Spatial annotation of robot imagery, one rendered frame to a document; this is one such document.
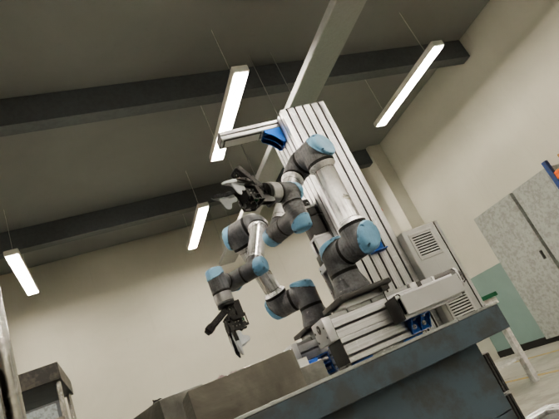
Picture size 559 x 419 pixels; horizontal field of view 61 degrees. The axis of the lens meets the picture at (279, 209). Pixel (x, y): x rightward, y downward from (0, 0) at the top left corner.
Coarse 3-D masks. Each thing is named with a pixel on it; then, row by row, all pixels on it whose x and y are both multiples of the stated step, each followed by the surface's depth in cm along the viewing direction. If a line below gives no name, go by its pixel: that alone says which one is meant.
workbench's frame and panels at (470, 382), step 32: (480, 320) 64; (416, 352) 60; (448, 352) 61; (480, 352) 64; (320, 384) 56; (352, 384) 56; (384, 384) 57; (416, 384) 60; (448, 384) 61; (480, 384) 62; (256, 416) 52; (288, 416) 53; (320, 416) 54; (352, 416) 57; (384, 416) 58; (416, 416) 58; (448, 416) 59; (480, 416) 60; (512, 416) 61
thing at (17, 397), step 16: (0, 288) 167; (0, 304) 163; (0, 320) 160; (0, 336) 158; (0, 352) 155; (0, 368) 154; (16, 368) 157; (0, 384) 152; (16, 384) 153; (16, 400) 151; (16, 416) 149
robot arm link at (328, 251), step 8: (328, 240) 189; (336, 240) 188; (320, 248) 191; (328, 248) 188; (336, 248) 185; (320, 256) 192; (328, 256) 188; (336, 256) 185; (328, 264) 188; (336, 264) 186; (344, 264) 185; (352, 264) 186; (328, 272) 190; (336, 272) 185
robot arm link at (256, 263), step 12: (252, 216) 228; (252, 228) 221; (264, 228) 222; (252, 240) 211; (252, 252) 202; (264, 252) 208; (252, 264) 194; (264, 264) 194; (240, 276) 196; (252, 276) 195
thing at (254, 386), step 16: (288, 352) 74; (256, 368) 72; (272, 368) 72; (288, 368) 73; (208, 384) 69; (224, 384) 70; (240, 384) 70; (256, 384) 71; (272, 384) 71; (288, 384) 72; (304, 384) 72; (192, 400) 68; (208, 400) 68; (224, 400) 69; (240, 400) 69; (256, 400) 70; (272, 400) 70; (192, 416) 70; (208, 416) 67; (224, 416) 68
